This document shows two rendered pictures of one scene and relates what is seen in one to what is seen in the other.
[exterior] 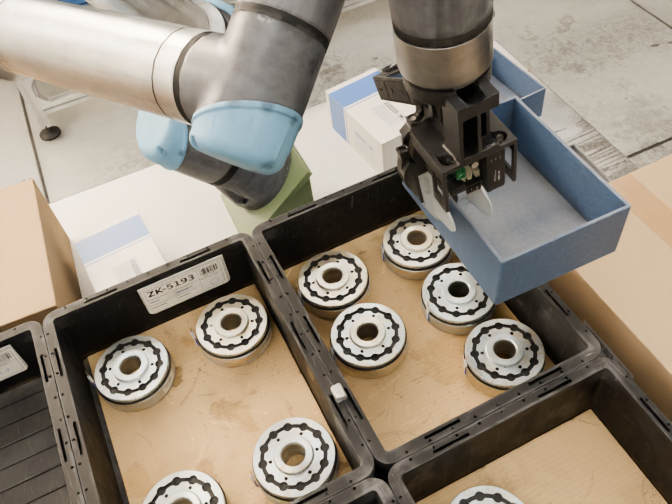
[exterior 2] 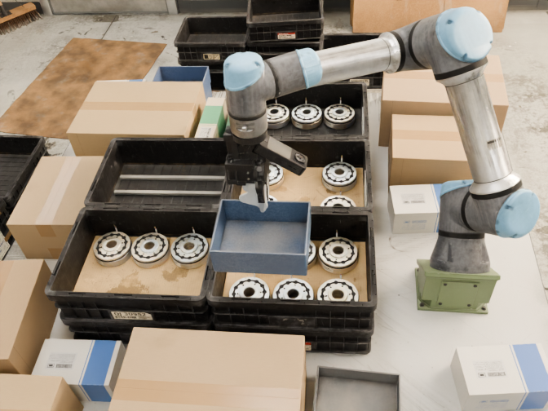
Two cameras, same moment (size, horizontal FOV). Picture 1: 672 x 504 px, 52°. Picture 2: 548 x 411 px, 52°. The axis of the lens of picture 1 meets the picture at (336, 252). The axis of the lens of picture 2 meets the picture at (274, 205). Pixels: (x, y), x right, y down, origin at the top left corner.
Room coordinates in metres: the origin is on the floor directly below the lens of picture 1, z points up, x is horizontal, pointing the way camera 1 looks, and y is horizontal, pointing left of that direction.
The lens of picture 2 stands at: (0.91, -0.89, 2.02)
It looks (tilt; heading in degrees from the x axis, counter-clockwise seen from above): 46 degrees down; 118
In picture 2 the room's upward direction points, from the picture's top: 5 degrees counter-clockwise
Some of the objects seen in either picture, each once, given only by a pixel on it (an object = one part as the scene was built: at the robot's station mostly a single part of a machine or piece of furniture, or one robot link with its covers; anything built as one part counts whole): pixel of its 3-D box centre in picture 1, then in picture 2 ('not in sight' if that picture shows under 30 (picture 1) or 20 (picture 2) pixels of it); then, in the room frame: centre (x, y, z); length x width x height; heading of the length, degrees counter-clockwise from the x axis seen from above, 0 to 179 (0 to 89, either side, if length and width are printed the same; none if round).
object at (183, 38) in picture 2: not in sight; (218, 56); (-0.64, 1.56, 0.31); 0.40 x 0.30 x 0.34; 18
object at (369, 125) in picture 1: (379, 121); (501, 377); (1.07, -0.13, 0.75); 0.20 x 0.12 x 0.09; 25
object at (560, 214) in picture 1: (506, 193); (262, 236); (0.51, -0.19, 1.10); 0.20 x 0.15 x 0.07; 18
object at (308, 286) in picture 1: (332, 278); (338, 251); (0.61, 0.01, 0.86); 0.10 x 0.10 x 0.01
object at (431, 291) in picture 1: (458, 292); (293, 295); (0.55, -0.16, 0.86); 0.10 x 0.10 x 0.01
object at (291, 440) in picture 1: (293, 455); not in sight; (0.35, 0.09, 0.86); 0.05 x 0.05 x 0.01
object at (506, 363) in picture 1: (504, 350); (249, 292); (0.45, -0.20, 0.86); 0.05 x 0.05 x 0.01
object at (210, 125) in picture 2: not in sight; (210, 125); (0.03, 0.39, 0.85); 0.24 x 0.06 x 0.06; 107
